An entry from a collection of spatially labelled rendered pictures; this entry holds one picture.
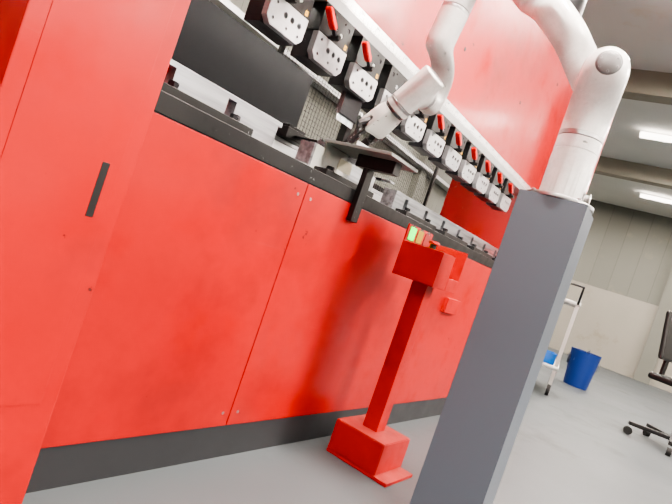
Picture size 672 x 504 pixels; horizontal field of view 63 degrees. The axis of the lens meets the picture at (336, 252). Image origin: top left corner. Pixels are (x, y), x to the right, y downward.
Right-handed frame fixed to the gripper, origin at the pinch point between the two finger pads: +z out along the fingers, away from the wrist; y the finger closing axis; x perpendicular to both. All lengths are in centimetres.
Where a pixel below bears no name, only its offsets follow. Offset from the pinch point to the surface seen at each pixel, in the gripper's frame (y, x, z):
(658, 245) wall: -1174, -187, -79
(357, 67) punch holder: 7.1, -17.2, -13.8
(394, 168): -0.3, 16.7, -6.2
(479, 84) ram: -79, -42, -36
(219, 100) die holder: 53, 3, 9
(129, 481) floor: 53, 75, 72
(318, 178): 19.9, 16.4, 8.9
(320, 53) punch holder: 25.3, -13.7, -11.1
